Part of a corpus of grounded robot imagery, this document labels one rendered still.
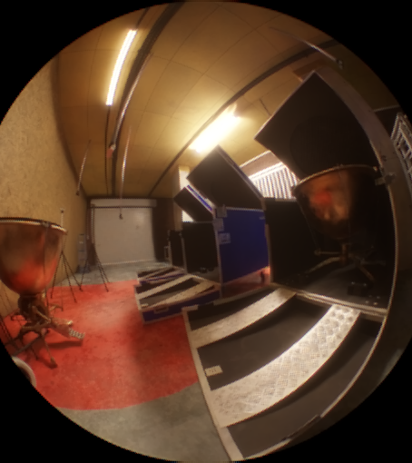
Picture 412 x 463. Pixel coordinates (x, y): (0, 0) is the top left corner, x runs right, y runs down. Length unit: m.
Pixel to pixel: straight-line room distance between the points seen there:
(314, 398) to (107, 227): 7.27
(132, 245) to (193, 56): 6.91
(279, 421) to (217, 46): 3.26
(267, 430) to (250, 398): 0.16
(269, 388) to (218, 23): 3.20
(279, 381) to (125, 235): 6.97
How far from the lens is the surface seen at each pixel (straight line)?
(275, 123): 1.59
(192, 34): 2.64
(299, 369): 0.68
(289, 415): 0.65
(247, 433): 0.62
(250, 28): 2.77
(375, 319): 0.92
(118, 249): 6.98
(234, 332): 0.92
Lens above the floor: 0.62
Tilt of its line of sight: 4 degrees up
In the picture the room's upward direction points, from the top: 6 degrees counter-clockwise
